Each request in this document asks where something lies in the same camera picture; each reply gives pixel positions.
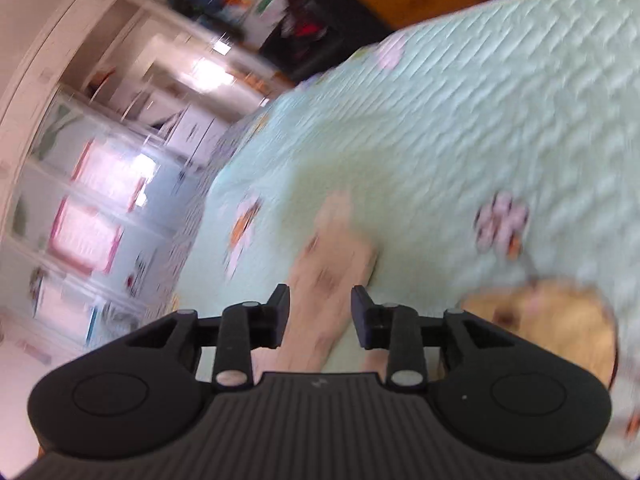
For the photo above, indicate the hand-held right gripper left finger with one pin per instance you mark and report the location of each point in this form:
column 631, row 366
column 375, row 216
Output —
column 279, row 317

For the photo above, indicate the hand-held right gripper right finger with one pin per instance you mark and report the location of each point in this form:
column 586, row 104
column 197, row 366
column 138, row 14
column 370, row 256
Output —
column 362, row 317

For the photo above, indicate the pink patterned cloth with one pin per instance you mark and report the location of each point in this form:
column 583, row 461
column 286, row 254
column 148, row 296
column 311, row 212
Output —
column 330, row 270

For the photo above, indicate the pile of dark red clothes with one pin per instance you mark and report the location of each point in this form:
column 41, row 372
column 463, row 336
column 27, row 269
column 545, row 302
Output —
column 310, row 30

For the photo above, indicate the floral dotted bed sheet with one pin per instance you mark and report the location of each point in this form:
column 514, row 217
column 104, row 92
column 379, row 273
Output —
column 195, row 220

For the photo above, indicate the sliding-door wardrobe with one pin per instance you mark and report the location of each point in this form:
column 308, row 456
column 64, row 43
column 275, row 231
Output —
column 160, row 195

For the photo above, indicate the white drawer shelf unit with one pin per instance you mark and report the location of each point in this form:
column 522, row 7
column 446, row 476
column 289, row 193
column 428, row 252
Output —
column 195, row 130

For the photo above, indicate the pink-framed poster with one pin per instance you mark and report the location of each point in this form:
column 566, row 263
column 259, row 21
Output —
column 85, row 237

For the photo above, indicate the blue-framed poster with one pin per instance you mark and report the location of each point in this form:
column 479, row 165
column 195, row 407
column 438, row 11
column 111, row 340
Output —
column 60, row 305

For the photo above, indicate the orange-framed poster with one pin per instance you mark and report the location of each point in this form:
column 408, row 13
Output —
column 110, row 175

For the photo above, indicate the green bee-print quilt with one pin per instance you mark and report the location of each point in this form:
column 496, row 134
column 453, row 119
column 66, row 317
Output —
column 475, row 110

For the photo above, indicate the black armchair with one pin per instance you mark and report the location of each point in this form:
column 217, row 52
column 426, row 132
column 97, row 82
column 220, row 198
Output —
column 350, row 25

